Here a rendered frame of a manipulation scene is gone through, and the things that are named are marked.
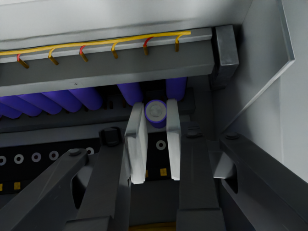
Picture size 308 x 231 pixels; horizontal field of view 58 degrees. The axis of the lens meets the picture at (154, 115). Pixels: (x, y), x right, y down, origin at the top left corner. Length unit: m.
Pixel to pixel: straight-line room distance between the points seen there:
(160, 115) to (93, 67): 0.06
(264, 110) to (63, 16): 0.13
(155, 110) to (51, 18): 0.09
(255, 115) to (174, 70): 0.06
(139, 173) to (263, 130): 0.08
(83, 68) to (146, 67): 0.04
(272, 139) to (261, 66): 0.04
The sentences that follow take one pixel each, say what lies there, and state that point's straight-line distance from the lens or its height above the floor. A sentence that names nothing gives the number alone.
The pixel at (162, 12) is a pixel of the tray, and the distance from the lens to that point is 0.17.
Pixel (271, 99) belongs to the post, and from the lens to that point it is 0.17.
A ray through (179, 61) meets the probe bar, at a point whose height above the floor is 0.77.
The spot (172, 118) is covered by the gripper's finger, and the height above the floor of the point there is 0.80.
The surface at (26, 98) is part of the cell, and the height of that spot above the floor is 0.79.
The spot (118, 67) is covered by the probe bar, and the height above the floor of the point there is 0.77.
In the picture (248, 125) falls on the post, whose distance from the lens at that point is 0.21.
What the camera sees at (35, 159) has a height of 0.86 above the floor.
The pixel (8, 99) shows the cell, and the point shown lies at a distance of 0.26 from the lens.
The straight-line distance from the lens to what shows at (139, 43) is 0.19.
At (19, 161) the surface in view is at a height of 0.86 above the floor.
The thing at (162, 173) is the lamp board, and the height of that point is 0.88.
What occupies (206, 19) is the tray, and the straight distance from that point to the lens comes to 0.19.
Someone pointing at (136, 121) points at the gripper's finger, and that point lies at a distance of 0.16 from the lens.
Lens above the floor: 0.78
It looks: 8 degrees up
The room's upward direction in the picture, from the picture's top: 174 degrees clockwise
